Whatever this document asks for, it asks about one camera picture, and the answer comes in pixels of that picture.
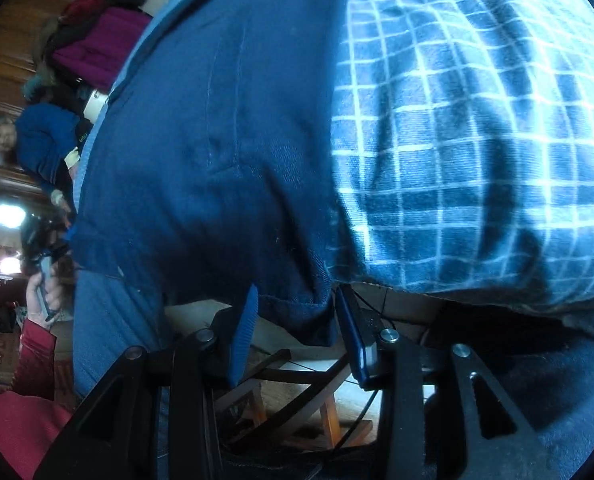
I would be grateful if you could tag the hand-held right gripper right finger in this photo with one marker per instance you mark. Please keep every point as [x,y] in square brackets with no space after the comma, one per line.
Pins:
[354,340]

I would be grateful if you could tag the magenta garment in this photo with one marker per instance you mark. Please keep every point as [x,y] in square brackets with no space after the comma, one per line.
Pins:
[107,45]

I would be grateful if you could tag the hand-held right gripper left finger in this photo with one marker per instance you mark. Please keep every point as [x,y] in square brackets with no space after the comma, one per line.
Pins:
[242,335]

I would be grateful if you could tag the bright window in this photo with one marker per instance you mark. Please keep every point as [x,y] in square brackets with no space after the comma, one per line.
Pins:
[2,212]

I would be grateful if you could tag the dark red garment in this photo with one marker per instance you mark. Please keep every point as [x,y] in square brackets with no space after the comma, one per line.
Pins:
[89,5]

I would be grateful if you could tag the wooden stool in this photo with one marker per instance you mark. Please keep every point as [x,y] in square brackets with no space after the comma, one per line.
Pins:
[332,410]

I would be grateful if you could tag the person's red clothing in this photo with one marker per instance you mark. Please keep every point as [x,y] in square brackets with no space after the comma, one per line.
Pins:
[12,435]

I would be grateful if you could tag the person's left forearm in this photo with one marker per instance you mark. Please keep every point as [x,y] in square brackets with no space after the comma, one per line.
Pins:
[34,360]

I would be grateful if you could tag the navy and grey work jacket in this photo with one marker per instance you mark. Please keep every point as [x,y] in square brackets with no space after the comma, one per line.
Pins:
[227,135]

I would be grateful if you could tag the wooden wardrobe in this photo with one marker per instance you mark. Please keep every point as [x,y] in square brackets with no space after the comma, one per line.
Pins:
[12,60]

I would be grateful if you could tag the blue checked bed sheet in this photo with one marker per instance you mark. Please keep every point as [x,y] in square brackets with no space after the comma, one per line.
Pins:
[452,135]

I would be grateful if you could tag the teal knit hat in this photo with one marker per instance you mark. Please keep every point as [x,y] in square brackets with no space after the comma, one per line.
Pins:
[36,87]

